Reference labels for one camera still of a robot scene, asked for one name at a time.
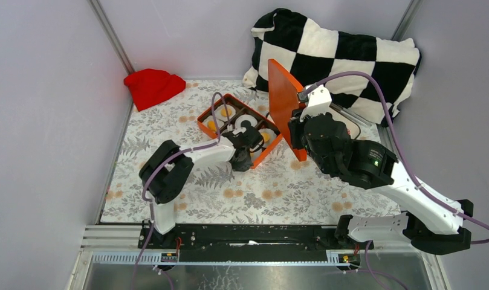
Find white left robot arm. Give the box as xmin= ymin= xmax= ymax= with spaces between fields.
xmin=138 ymin=127 xmax=264 ymax=248

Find round orange cookie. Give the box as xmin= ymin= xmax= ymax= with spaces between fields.
xmin=220 ymin=107 xmax=234 ymax=118
xmin=261 ymin=131 xmax=270 ymax=143

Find orange fish cookie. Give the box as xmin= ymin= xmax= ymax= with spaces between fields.
xmin=207 ymin=120 xmax=217 ymax=132

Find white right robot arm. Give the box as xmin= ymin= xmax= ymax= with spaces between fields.
xmin=288 ymin=109 xmax=473 ymax=255

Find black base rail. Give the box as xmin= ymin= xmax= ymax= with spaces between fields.
xmin=137 ymin=222 xmax=366 ymax=262

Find black white checkered pillow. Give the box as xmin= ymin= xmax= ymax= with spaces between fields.
xmin=242 ymin=8 xmax=421 ymax=118

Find white strawberry tray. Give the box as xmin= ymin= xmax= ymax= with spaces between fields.
xmin=329 ymin=106 xmax=361 ymax=140

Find floral table mat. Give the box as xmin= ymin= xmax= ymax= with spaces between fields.
xmin=100 ymin=80 xmax=400 ymax=225

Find orange cookie tin box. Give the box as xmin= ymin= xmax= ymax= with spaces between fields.
xmin=197 ymin=94 xmax=282 ymax=169

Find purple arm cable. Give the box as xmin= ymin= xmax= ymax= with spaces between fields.
xmin=130 ymin=92 xmax=234 ymax=290
xmin=300 ymin=71 xmax=489 ymax=290

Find orange tin lid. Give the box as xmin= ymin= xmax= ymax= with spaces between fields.
xmin=268 ymin=59 xmax=307 ymax=161

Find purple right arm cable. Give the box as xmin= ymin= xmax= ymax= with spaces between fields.
xmin=300 ymin=71 xmax=489 ymax=290

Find metal tongs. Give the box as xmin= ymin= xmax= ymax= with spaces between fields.
xmin=330 ymin=103 xmax=373 ymax=127

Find red knit hat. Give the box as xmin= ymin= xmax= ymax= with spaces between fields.
xmin=123 ymin=68 xmax=186 ymax=112

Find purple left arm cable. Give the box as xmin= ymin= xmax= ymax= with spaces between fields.
xmin=130 ymin=92 xmax=234 ymax=290

